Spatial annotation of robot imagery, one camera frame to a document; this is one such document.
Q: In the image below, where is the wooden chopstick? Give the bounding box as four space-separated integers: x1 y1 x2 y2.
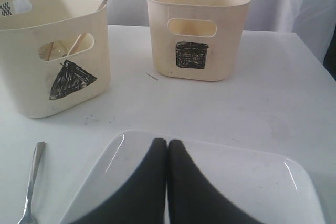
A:
64 0 108 56
46 41 57 61

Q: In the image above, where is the cream bin with square mark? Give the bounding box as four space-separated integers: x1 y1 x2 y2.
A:
147 0 251 81

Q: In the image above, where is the small metal pin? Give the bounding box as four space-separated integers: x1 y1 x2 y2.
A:
146 73 158 81

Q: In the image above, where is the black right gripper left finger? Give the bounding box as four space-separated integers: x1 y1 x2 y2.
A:
73 138 167 223

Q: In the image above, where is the cream bin with triangle mark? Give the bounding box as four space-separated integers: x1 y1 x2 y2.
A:
1 0 111 118

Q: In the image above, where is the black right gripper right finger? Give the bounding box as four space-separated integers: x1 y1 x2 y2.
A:
167 140 259 223

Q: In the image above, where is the stainless steel fork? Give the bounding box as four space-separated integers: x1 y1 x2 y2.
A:
18 141 46 224

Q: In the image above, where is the white square plate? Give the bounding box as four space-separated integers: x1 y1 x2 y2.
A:
62 130 326 223

